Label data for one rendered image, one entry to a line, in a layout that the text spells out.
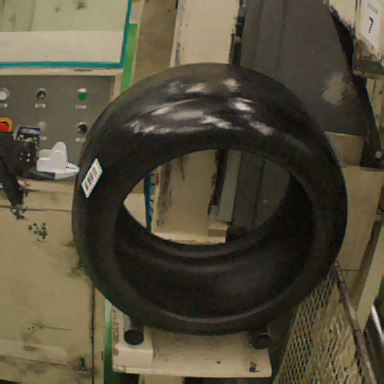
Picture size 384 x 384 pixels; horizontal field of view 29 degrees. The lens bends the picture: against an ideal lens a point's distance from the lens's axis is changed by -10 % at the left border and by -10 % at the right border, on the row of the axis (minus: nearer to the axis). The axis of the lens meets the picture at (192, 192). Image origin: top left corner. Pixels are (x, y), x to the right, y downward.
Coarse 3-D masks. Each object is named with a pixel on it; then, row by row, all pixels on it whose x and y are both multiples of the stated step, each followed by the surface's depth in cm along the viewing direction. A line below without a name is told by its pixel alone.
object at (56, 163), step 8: (56, 152) 149; (40, 160) 149; (48, 160) 149; (56, 160) 150; (64, 160) 150; (40, 168) 150; (48, 168) 150; (56, 168) 150; (64, 168) 151; (56, 176) 150; (64, 176) 151
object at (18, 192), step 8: (0, 160) 149; (0, 168) 149; (0, 176) 150; (8, 176) 151; (8, 184) 151; (16, 184) 154; (8, 192) 152; (16, 192) 153; (8, 200) 154; (16, 200) 153
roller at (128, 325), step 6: (126, 318) 165; (126, 324) 164; (132, 324) 163; (138, 324) 163; (126, 330) 162; (132, 330) 161; (138, 330) 162; (126, 336) 161; (132, 336) 161; (138, 336) 161; (132, 342) 162; (138, 342) 162
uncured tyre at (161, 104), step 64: (192, 64) 155; (128, 128) 141; (192, 128) 139; (256, 128) 139; (320, 128) 153; (128, 192) 143; (320, 192) 146; (128, 256) 178; (192, 256) 183; (256, 256) 183; (320, 256) 153; (192, 320) 158; (256, 320) 160
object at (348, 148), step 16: (336, 144) 198; (352, 144) 198; (368, 144) 194; (352, 160) 200; (368, 160) 193; (352, 176) 181; (368, 176) 181; (352, 192) 183; (368, 192) 183; (352, 208) 185; (368, 208) 186; (352, 224) 187; (368, 224) 188; (352, 240) 190; (368, 240) 190; (352, 256) 192
